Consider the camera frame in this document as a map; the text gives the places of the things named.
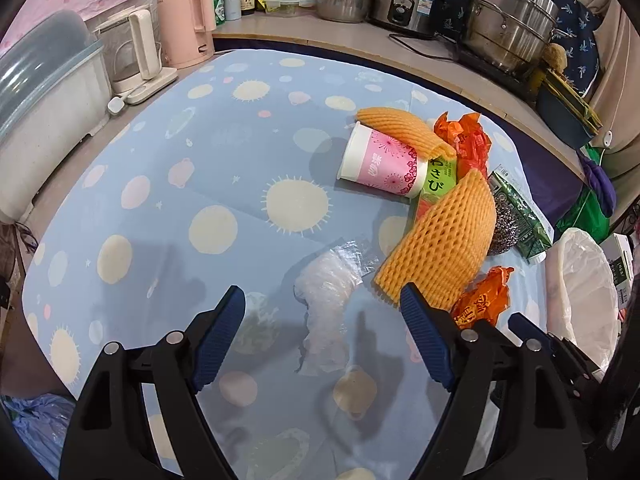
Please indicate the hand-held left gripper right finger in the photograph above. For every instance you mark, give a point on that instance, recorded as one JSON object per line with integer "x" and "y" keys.
{"x": 425, "y": 340}

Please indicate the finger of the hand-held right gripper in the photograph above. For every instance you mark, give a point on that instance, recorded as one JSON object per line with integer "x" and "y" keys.
{"x": 575, "y": 360}
{"x": 525, "y": 327}

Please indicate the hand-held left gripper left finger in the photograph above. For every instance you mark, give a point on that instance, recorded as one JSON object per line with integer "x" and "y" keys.
{"x": 220, "y": 340}

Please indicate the orange snack wrapper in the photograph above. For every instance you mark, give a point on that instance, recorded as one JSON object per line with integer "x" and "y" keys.
{"x": 467, "y": 145}
{"x": 480, "y": 305}

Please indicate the large orange foam fruit net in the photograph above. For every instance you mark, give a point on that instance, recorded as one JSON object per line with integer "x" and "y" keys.
{"x": 440, "y": 245}

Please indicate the clear plastic bag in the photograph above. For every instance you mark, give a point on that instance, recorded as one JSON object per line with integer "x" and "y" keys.
{"x": 325, "y": 285}

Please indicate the pink paper cup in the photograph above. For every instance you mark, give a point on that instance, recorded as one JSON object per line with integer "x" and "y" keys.
{"x": 380, "y": 160}

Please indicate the white box with green label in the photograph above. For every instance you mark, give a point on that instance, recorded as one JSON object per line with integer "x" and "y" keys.
{"x": 620, "y": 270}

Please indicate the steel scourer in green packet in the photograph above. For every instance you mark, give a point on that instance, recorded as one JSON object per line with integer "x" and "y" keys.
{"x": 525, "y": 225}

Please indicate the green plastic bag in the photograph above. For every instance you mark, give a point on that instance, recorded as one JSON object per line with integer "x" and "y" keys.
{"x": 585, "y": 210}

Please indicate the green wasabi packet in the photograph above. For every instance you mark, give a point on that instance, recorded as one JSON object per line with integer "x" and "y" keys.
{"x": 440, "y": 180}

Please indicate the purple cloth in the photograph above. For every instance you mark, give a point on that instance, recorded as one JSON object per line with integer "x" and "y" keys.
{"x": 600, "y": 180}

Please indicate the blue dotted tablecloth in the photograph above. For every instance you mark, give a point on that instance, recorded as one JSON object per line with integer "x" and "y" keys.
{"x": 200, "y": 160}

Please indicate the crumpled orange snack wrapper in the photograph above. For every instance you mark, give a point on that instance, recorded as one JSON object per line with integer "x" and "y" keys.
{"x": 467, "y": 145}

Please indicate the blue plastic bag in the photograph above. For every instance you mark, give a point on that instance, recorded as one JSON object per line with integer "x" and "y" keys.
{"x": 35, "y": 430}

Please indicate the small orange foam fruit net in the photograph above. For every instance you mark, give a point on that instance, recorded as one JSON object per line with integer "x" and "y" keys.
{"x": 400, "y": 127}

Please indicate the dark blue basin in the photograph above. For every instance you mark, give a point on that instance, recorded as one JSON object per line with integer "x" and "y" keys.
{"x": 560, "y": 115}

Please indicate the white power plug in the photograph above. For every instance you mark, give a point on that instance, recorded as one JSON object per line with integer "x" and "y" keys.
{"x": 116, "y": 104}

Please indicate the black induction cooker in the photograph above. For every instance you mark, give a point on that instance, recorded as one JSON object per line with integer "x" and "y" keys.
{"x": 480, "y": 62}

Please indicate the beige cloth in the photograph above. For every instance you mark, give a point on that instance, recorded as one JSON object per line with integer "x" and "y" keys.
{"x": 617, "y": 75}

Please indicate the loofah sponge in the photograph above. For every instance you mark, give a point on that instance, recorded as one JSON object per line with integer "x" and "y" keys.
{"x": 555, "y": 56}

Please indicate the dish rack with clear cover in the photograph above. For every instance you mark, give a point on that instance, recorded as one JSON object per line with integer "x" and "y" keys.
{"x": 50, "y": 125}

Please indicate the white glass electric kettle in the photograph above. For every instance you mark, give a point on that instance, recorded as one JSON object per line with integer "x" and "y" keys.
{"x": 142, "y": 45}

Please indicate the steel steamer pot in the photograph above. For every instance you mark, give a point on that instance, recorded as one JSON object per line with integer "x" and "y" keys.
{"x": 510, "y": 20}

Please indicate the pink electric kettle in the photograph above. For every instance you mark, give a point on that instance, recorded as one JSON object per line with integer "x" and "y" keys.
{"x": 182, "y": 25}

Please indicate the steel rice cooker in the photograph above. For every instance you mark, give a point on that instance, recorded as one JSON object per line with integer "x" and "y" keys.
{"x": 405, "y": 2}

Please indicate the clear food container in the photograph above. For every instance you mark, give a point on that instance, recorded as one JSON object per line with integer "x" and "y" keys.
{"x": 281, "y": 6}

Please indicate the steel pot with lid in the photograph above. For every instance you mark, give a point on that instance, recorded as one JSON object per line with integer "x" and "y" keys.
{"x": 344, "y": 4}

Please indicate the white wall socket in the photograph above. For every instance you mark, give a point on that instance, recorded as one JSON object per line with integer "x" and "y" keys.
{"x": 607, "y": 139}

